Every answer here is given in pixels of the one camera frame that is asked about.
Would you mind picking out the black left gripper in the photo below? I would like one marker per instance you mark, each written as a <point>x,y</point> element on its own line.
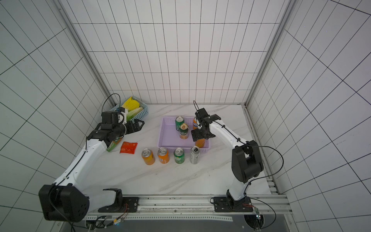
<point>132,129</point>

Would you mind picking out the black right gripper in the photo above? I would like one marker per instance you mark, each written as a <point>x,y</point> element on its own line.
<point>198,134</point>

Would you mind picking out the orange Schweppes can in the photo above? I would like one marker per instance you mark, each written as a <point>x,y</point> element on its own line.
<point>200,143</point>

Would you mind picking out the white Monster can front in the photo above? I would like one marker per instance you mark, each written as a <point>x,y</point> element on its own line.
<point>194,154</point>

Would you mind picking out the green Sprite can small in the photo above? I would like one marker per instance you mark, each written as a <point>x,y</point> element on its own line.
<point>179,155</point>

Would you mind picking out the orange Fanta can front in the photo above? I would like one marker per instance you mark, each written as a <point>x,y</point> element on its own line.
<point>163,155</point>

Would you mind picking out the orange fanta can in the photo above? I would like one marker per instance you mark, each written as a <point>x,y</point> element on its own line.
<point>163,155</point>
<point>196,124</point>

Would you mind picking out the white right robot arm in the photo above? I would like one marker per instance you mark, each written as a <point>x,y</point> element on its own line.
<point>246,160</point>

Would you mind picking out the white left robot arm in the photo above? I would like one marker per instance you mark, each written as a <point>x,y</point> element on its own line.
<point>66,199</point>

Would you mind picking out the blue perforated plastic basket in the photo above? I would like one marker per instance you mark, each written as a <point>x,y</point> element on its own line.
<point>142,114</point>

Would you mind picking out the purple perforated plastic basket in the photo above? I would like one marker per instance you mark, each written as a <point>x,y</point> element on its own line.
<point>169,137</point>

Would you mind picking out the green toy lettuce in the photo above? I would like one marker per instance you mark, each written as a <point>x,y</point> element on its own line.
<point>131,114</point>

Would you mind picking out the gold top green can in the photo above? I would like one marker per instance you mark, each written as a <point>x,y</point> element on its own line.
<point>183,131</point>

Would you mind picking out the yellow toy cabbage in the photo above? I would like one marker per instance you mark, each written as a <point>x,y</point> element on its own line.
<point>130,104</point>

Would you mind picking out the red snack packet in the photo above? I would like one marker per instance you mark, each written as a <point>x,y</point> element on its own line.
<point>128,148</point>

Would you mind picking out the green food packet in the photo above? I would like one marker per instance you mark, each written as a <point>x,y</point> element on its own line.
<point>113,145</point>

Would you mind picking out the green can rear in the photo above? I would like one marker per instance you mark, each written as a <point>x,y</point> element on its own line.
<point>178,122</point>

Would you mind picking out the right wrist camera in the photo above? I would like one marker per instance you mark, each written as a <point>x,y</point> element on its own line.
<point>201,114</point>

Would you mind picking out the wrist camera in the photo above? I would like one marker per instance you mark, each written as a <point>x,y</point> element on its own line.
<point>122,115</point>
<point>201,114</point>

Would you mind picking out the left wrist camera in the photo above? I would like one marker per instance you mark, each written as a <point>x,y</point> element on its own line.
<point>122,115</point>

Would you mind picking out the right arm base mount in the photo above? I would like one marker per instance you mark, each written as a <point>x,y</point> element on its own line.
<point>226,204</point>

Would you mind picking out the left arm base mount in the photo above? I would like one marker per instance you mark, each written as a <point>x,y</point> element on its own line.
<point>121,203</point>

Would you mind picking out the aluminium rail frame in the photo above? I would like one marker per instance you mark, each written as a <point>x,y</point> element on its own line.
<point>161,207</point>

